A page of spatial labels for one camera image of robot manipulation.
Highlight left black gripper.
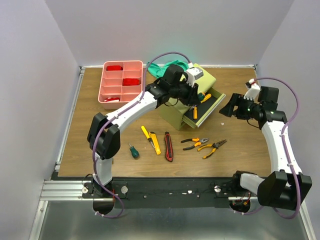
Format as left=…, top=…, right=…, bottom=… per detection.
left=169, top=78, right=201, bottom=107

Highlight green stubby screwdriver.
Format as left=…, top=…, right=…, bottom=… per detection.
left=128, top=143, right=140, bottom=159
left=198, top=92, right=205, bottom=101

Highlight olive green drawer cabinet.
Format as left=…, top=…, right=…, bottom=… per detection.
left=158, top=63, right=226, bottom=131

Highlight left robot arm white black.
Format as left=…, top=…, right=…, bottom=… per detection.
left=87, top=64, right=204, bottom=198

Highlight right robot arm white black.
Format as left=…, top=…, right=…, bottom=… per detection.
left=219, top=86, right=312, bottom=211

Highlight needle nose pliers orange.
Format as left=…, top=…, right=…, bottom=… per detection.
left=197, top=139, right=227, bottom=159

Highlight green cloth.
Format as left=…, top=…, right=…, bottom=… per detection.
left=147, top=60, right=189, bottom=79

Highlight red black utility knife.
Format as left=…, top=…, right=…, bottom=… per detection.
left=164, top=131, right=174, bottom=162

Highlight yellow utility knife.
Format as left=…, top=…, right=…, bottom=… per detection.
left=149, top=131, right=161, bottom=155

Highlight yellow tester screwdriver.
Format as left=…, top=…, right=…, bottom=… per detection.
left=141, top=125, right=155, bottom=149

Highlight red item middle compartment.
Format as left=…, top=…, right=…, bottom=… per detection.
left=122, top=78, right=140, bottom=86

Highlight pink compartment tray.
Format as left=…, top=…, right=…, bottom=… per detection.
left=97, top=60, right=144, bottom=110

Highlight red white item front compartment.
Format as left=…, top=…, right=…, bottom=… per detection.
left=103, top=97, right=120, bottom=103

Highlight red item back compartment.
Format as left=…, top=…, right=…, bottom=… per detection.
left=106, top=65, right=123, bottom=71

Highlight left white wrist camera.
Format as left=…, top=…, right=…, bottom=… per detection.
left=185, top=62, right=204, bottom=87

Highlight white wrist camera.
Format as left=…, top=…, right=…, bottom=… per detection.
left=243, top=78, right=261, bottom=101
left=185, top=62, right=204, bottom=87

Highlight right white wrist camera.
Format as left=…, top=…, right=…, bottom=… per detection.
left=243, top=78, right=261, bottom=101

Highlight combination pliers orange handles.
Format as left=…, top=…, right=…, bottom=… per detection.
left=180, top=138, right=209, bottom=151

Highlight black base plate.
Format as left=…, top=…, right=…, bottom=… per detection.
left=82, top=176, right=261, bottom=210

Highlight aluminium rail frame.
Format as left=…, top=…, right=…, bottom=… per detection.
left=31, top=68, right=316, bottom=240

